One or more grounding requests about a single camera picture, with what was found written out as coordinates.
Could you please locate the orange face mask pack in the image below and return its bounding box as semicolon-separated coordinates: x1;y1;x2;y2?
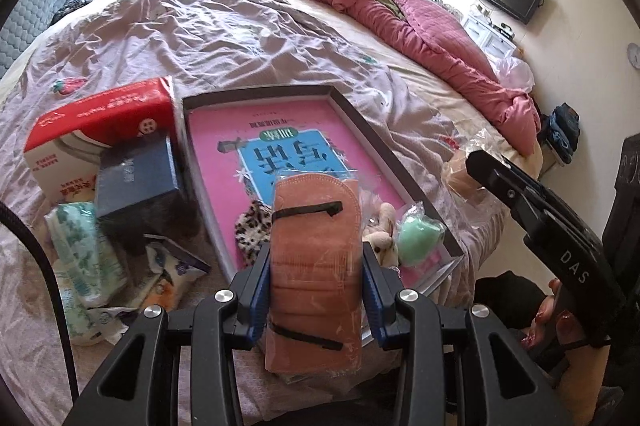
265;173;362;376

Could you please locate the cartoon printed wipes pack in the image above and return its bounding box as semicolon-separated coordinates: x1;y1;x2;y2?
131;234;210;311

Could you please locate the white drawer cabinet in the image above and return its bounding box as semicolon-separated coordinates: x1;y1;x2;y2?
462;15;518;60

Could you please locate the pink tray with dark frame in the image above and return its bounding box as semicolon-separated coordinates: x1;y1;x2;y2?
182;84;440;284

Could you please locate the pink red quilt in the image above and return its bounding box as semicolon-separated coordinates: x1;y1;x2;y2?
314;0;541;156

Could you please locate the person's hand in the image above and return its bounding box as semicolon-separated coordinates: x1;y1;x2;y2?
521;279;582;350

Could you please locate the green item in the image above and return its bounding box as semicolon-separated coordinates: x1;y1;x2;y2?
395;201;446;268

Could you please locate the beige plush toy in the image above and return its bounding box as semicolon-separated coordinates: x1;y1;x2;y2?
362;203;399;268

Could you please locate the black cable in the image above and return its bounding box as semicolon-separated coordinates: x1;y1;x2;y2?
0;200;82;407

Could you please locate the mauve patterned bed sheet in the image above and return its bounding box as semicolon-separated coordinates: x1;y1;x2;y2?
0;0;507;426

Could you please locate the red white cardboard box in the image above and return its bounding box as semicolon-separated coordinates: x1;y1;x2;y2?
23;77;175;204

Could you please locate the dark blue clothes pile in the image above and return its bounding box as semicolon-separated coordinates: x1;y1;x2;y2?
538;103;580;165

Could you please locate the dark blue small box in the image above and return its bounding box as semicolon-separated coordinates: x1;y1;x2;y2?
94;132;184;225

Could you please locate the leopard print cloth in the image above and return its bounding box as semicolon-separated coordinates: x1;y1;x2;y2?
234;199;272;267

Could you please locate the grey quilted headboard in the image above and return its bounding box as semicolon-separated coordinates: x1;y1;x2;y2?
0;0;66;76

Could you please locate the green white tissue pack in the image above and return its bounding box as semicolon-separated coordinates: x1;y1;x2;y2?
44;201;127;346

